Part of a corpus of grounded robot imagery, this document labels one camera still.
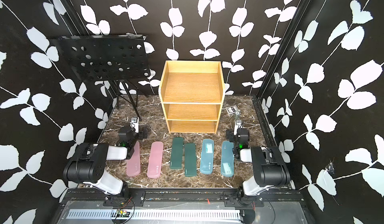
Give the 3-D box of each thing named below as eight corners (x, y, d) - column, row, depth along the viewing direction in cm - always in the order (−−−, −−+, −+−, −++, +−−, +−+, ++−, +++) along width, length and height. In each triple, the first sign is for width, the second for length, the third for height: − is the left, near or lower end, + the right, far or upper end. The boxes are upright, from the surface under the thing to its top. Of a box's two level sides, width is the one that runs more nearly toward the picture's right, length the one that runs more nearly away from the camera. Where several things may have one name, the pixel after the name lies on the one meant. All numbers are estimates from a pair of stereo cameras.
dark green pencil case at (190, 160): (184, 177, 83) (184, 175, 81) (184, 145, 95) (184, 143, 93) (197, 176, 83) (197, 175, 81) (195, 144, 96) (195, 142, 94)
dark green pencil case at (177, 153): (169, 168, 86) (169, 167, 84) (173, 138, 98) (172, 137, 97) (181, 168, 86) (181, 167, 84) (183, 138, 98) (183, 137, 97)
